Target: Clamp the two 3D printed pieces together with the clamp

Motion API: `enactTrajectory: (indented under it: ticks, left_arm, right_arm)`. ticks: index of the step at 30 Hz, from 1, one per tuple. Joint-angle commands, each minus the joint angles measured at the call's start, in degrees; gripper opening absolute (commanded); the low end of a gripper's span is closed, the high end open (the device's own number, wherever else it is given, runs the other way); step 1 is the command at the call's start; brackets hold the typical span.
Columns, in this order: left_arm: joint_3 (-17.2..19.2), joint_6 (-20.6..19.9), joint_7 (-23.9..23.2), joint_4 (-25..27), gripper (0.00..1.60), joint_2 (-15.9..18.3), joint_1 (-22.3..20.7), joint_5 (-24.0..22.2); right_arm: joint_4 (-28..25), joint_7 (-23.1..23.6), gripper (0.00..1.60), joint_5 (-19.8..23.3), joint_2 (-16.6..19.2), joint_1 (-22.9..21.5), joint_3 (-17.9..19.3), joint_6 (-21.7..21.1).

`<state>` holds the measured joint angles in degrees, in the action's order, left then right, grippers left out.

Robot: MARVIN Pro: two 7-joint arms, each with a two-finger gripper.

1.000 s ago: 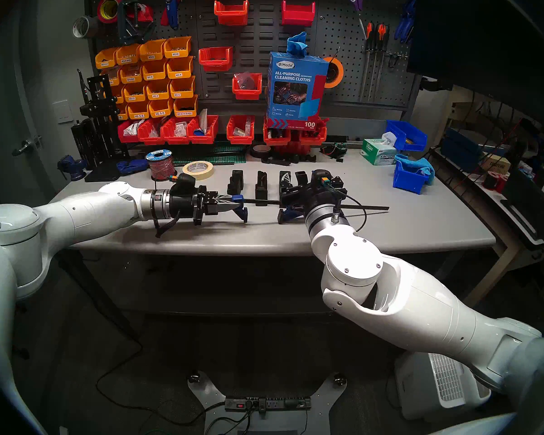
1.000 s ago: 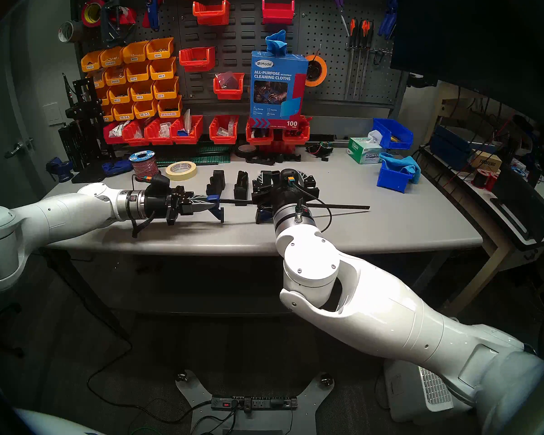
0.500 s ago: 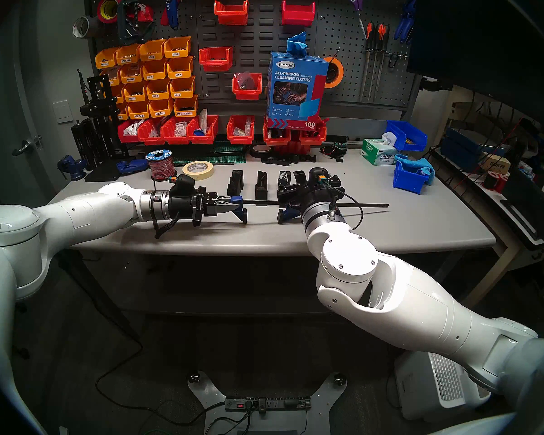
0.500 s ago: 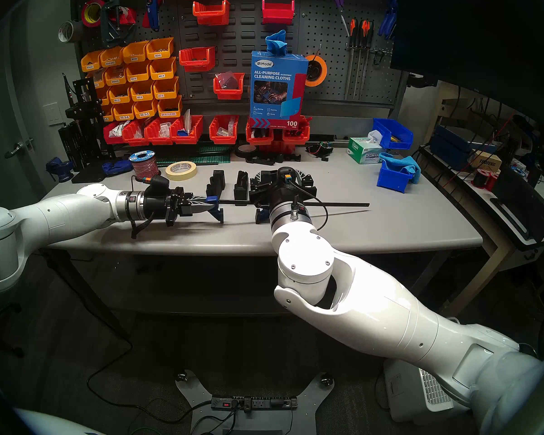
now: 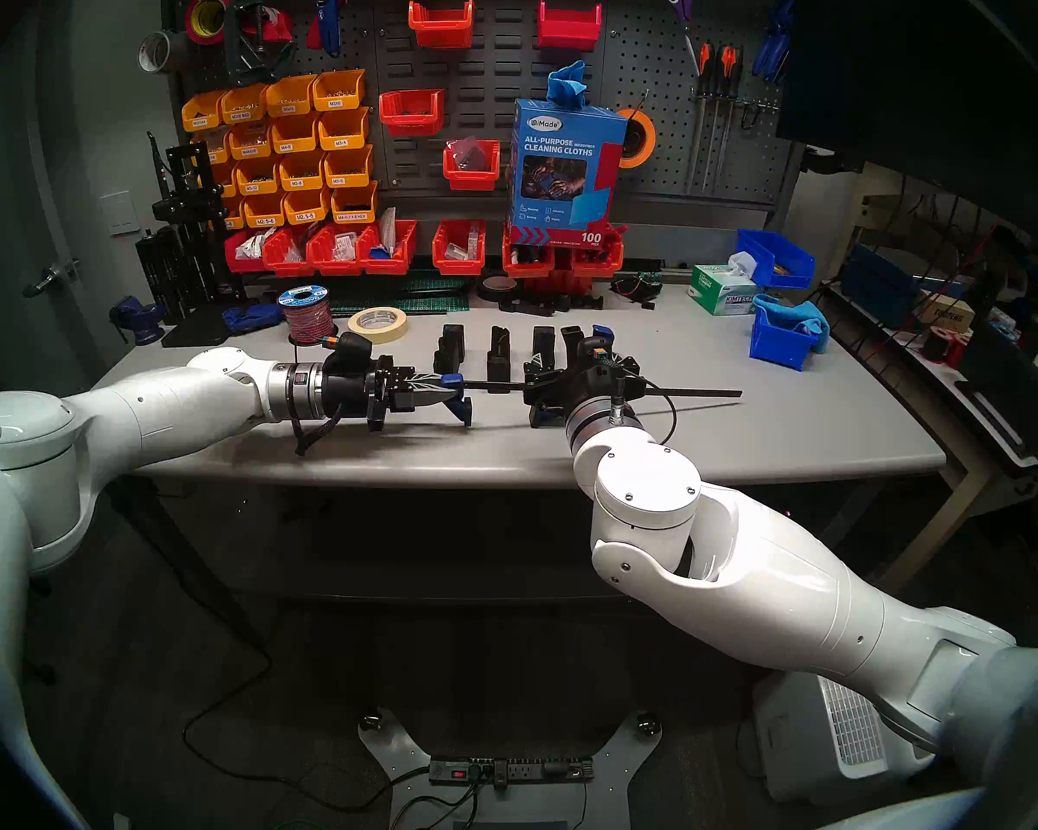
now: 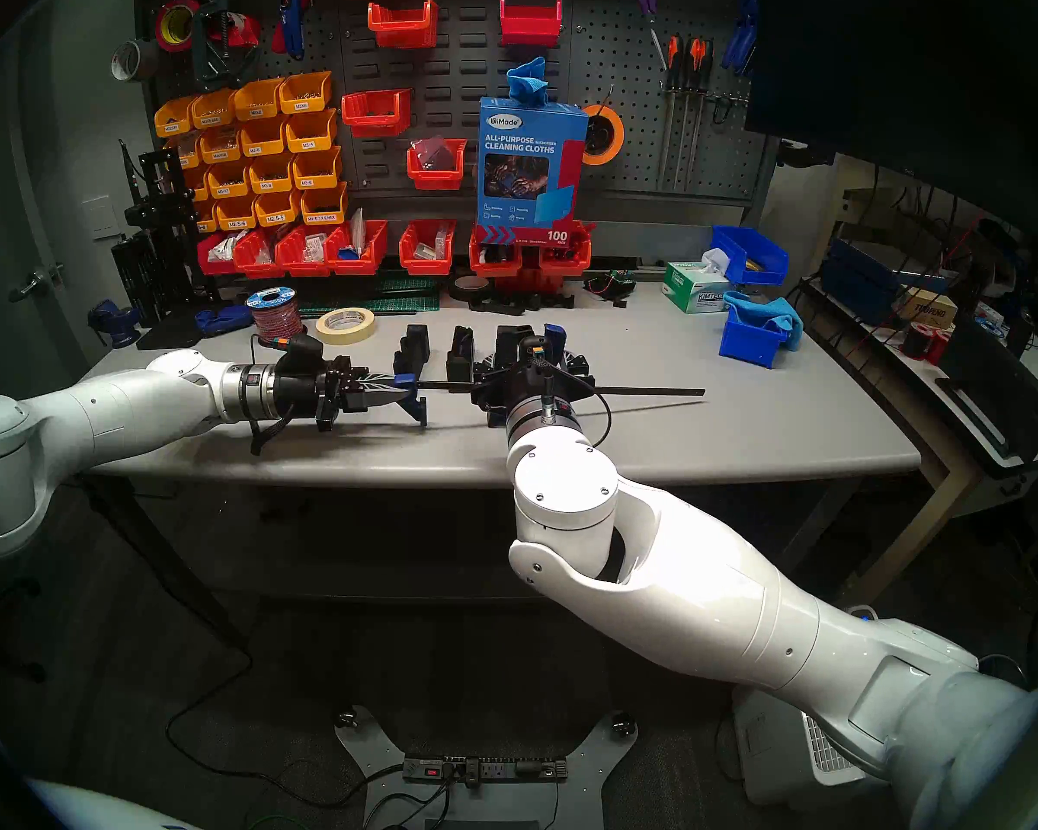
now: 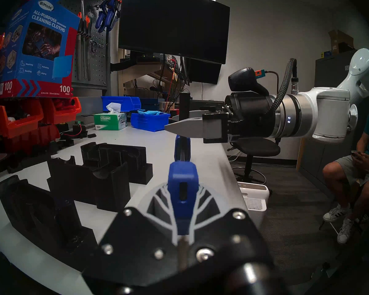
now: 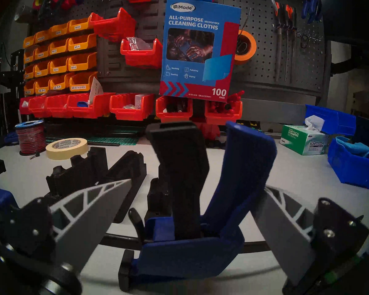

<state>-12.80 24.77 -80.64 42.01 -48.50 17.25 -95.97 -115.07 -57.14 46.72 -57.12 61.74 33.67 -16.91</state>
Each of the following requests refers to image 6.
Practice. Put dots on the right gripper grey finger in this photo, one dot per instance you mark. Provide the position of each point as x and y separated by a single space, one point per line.
578 370
489 392

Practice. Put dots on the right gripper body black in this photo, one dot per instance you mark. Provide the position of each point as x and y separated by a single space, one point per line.
541 392

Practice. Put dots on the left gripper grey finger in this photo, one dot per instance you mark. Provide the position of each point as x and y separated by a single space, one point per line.
359 379
372 399

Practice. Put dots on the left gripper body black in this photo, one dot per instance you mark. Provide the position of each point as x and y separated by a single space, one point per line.
303 394

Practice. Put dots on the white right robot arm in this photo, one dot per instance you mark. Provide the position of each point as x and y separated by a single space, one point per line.
701 595

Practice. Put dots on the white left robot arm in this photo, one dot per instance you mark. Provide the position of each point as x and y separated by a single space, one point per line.
121 413

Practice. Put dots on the black 3D printed block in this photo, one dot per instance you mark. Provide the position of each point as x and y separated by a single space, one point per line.
460 348
509 344
413 344

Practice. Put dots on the black printed parts pile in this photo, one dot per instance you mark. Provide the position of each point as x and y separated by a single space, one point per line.
519 305

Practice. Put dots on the dark green hanging clamp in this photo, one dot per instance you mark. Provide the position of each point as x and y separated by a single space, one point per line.
216 41

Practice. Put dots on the beige masking tape roll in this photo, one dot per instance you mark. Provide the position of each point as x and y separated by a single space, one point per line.
346 335

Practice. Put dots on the green cutting mat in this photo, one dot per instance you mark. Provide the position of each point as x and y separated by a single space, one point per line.
398 303

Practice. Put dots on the green circuit board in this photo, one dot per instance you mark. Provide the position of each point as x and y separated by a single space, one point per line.
614 282

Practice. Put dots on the red storage bin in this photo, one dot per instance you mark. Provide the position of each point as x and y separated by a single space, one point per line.
495 264
437 175
565 262
212 262
530 26
356 262
404 28
255 262
426 262
303 262
532 282
377 115

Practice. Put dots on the black tape roll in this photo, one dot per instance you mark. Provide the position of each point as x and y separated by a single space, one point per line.
454 292

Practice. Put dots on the green white Kimtech tissue box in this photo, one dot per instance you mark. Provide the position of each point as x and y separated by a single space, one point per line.
692 292

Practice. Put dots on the blue storage bin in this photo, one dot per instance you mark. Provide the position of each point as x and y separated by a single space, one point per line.
744 344
757 253

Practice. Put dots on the white tissue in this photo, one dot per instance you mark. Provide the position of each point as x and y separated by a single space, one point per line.
716 262

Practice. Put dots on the yellow storage bin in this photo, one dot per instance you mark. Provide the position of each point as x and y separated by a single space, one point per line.
268 175
257 102
189 154
197 187
310 132
206 219
221 145
316 169
275 210
235 214
323 206
173 119
212 111
304 95
227 182
262 139

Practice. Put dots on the blue cleaning cloths box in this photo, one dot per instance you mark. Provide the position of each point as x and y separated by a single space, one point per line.
519 188

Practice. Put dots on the blue microfiber cloth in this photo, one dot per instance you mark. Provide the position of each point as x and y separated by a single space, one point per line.
774 318

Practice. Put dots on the blue bench vise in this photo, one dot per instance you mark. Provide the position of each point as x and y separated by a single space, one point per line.
112 320

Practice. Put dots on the orange tape roll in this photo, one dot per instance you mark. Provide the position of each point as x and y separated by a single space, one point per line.
616 145

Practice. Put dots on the dark grey pegboard panel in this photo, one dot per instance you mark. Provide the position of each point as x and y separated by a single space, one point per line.
718 145

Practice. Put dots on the black carabiner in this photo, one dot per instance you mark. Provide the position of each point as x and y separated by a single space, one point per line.
718 121

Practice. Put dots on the blue cloth in box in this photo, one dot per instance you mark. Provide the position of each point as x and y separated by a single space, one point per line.
528 85

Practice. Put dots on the blue metal box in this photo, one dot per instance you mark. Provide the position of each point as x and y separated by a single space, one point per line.
856 284

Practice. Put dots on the dark louvered bin panel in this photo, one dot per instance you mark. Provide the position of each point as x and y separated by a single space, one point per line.
476 67

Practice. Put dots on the wooden shelf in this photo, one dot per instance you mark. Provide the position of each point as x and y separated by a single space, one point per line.
856 206

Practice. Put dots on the orange black screwdrivers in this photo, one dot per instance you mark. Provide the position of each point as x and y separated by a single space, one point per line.
694 54

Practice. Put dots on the cardboard Tuofeng box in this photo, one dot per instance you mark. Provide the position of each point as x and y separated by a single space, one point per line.
930 305

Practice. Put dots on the red hanging tool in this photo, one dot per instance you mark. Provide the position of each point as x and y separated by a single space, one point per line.
244 33

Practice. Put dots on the blue pliers on pegboard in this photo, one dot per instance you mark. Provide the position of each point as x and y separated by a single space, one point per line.
744 37

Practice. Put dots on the wooden side table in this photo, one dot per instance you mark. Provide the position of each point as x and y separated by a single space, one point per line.
917 526

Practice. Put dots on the black power strip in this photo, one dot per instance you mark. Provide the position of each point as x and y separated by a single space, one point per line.
484 769

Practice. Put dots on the red yellow tape roll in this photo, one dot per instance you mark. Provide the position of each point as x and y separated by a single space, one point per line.
177 26

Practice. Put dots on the white air purifier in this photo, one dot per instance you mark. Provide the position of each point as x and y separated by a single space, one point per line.
770 750

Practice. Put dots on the black curved Dell monitor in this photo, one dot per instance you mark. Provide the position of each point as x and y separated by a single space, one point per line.
917 76

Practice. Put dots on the right wrist camera black orange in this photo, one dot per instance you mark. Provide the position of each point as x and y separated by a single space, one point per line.
535 348

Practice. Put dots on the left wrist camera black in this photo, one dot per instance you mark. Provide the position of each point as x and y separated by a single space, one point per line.
304 348

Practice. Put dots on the black tower frame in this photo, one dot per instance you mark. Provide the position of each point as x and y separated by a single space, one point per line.
160 232

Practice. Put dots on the white light switch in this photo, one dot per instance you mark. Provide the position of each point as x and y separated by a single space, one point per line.
101 219

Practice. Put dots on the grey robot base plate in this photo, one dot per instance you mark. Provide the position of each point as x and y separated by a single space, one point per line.
372 750

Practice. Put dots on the grey duct tape roll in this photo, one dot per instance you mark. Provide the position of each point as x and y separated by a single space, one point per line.
147 59

